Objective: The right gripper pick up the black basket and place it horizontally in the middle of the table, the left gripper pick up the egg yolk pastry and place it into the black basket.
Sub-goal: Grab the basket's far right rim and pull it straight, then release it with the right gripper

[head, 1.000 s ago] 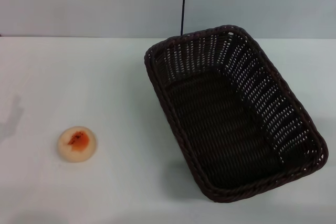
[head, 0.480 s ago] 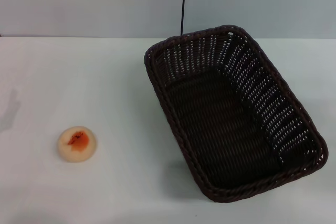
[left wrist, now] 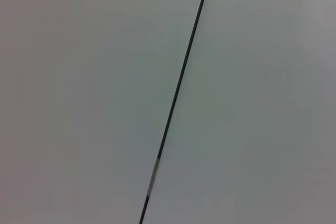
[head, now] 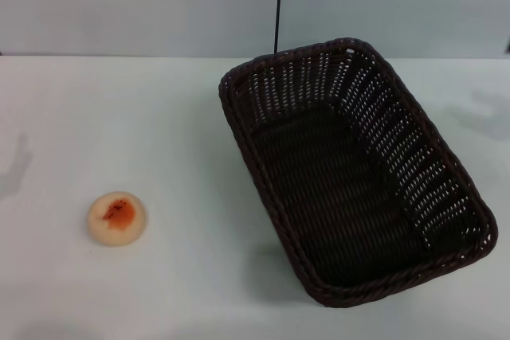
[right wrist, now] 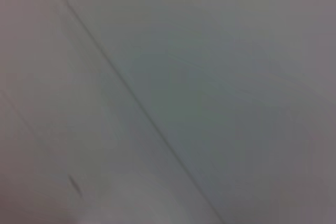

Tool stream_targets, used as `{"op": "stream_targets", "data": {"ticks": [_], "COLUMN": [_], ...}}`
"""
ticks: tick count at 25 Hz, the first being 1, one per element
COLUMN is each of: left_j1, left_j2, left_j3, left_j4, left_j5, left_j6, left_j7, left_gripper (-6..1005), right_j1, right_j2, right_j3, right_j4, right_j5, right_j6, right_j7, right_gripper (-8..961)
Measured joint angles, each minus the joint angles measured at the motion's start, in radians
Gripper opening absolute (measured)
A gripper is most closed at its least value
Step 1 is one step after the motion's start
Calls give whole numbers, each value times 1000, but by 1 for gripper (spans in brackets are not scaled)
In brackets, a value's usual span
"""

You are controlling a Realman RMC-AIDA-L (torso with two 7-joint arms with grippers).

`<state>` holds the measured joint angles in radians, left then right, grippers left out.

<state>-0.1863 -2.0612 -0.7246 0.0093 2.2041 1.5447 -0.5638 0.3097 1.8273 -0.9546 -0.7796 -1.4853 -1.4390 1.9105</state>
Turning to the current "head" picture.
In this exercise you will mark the dark brown woven basket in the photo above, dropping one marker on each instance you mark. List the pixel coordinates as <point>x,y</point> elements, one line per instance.
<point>342,204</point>

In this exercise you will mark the round bun with orange filling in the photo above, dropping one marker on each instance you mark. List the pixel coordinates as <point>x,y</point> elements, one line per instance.
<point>117,220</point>

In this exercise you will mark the black vertical wall strip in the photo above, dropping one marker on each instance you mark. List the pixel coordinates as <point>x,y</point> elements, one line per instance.
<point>278,5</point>

